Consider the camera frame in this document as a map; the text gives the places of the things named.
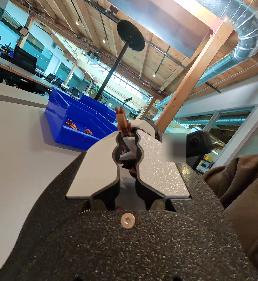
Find grey desk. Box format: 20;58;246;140
0;80;94;281

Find black pole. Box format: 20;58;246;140
93;19;146;101

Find wooden office table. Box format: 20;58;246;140
0;52;55;96

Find heap of orange bricks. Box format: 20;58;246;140
63;119;94;136

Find wooden post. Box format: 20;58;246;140
155;21;235;133

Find blue plastic bin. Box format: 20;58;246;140
44;86;119;151

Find black office chair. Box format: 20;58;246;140
45;73;81;98

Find brown brick assembly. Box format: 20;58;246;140
115;106;132;137

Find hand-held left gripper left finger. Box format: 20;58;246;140
66;131;121;201

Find person's dark jacket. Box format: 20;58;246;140
202;153;258;281

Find silver ventilation duct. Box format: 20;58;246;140
155;0;258;111

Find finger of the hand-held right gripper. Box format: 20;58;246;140
130;119;159;140
119;135;136;162

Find stack of blue bins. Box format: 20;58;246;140
79;94;117;123

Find black computer monitor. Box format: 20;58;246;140
12;44;38;75

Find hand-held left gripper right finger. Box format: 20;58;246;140
135;129;191;200

